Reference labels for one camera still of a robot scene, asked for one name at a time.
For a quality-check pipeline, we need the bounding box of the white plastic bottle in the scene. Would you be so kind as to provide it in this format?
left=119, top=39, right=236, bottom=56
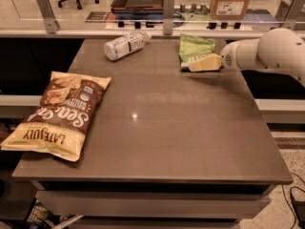
left=104, top=31, right=152, bottom=61

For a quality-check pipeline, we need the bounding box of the grey metal post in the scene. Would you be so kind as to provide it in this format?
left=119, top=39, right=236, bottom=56
left=163, top=0, right=174, bottom=35
left=36, top=0, right=59, bottom=34
left=275, top=0, right=305, bottom=31

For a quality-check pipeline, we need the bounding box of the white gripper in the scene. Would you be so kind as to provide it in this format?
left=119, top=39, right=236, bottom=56
left=189, top=41, right=240, bottom=72

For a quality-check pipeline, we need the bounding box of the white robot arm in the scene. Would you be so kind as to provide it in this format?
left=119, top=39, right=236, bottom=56
left=187, top=28, right=305, bottom=86

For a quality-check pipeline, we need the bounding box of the grey metal post right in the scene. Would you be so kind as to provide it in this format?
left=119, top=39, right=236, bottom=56
left=275, top=0, right=305, bottom=31

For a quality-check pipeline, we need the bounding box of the grey metal post left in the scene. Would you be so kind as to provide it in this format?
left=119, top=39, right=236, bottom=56
left=36, top=0, right=59, bottom=34

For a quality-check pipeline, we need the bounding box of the green jalapeno chip bag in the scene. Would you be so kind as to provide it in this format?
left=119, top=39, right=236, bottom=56
left=179, top=33, right=216, bottom=71

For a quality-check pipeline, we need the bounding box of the black power adapter with cable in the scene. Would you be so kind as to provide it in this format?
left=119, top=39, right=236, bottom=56
left=280, top=172, right=305, bottom=229

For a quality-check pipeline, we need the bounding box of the cardboard box with label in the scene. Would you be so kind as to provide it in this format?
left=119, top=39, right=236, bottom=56
left=210, top=0, right=250, bottom=20

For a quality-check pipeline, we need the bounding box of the grey metal post middle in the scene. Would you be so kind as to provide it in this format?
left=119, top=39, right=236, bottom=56
left=163, top=0, right=174, bottom=35

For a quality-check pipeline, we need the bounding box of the brown Late July chip bag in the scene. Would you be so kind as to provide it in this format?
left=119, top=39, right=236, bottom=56
left=1, top=72, right=111, bottom=161

